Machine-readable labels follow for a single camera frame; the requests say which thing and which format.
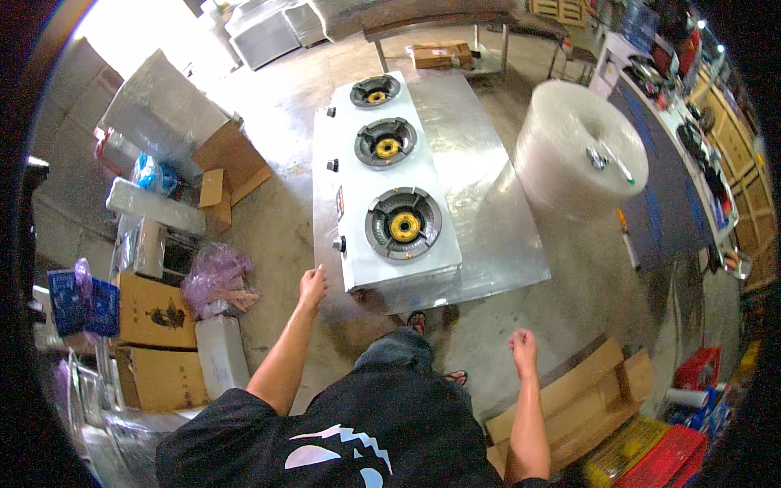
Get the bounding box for person's left hand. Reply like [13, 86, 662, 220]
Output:
[298, 264, 329, 313]

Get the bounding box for person's right hand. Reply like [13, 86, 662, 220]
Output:
[509, 328, 540, 377]

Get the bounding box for white three-burner gas stove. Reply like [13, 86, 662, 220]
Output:
[312, 70, 463, 294]

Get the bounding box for flattened brown cardboard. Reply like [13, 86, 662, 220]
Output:
[484, 337, 655, 480]

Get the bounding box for purple plastic bag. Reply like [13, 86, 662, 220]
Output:
[181, 242, 262, 320]

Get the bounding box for person's legs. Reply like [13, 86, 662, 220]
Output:
[353, 310, 471, 391]

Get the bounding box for white wrapped block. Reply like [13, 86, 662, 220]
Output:
[194, 315, 251, 401]

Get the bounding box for open brown cardboard box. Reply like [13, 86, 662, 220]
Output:
[192, 119, 273, 234]

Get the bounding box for stainless steel table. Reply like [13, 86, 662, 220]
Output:
[312, 72, 553, 316]

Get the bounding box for yellow plastic crate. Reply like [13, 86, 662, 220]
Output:
[585, 417, 672, 488]

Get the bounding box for printed brown cardboard box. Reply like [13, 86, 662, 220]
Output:
[116, 271, 198, 350]

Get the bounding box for wrapped steel cabinet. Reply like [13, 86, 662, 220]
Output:
[111, 216, 200, 288]

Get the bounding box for long wrapped white box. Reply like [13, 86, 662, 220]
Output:
[106, 177, 207, 237]

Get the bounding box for white tape roll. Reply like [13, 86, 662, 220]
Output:
[664, 387, 710, 411]

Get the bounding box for person's body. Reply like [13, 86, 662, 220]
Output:
[155, 365, 553, 488]

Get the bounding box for small red plastic crate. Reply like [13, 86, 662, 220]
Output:
[673, 346, 722, 392]

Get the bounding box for plain brown cardboard box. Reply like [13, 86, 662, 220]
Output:
[115, 346, 210, 413]

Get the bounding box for large red plastic crate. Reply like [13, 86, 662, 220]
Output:
[613, 425, 709, 488]

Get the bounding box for blue plastic bag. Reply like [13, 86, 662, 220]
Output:
[132, 152, 178, 197]

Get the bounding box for metal bar through roll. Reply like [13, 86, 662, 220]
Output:
[586, 139, 636, 185]

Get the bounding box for large bubble wrap roll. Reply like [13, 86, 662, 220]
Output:
[513, 79, 650, 216]

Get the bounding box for large plastic wrapped panel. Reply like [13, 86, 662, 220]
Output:
[99, 49, 234, 179]

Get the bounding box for wrapped steel appliances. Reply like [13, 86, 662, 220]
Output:
[225, 0, 332, 72]

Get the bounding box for small cardboard box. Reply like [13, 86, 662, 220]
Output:
[410, 40, 474, 70]

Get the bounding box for cluttered workbench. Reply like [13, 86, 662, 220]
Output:
[588, 0, 777, 295]

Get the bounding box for long metal table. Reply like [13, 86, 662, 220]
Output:
[360, 0, 573, 81]

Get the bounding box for wooden pallet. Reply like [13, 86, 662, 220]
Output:
[528, 0, 588, 27]

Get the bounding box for orange handled tool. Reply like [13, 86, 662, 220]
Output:
[615, 208, 642, 271]

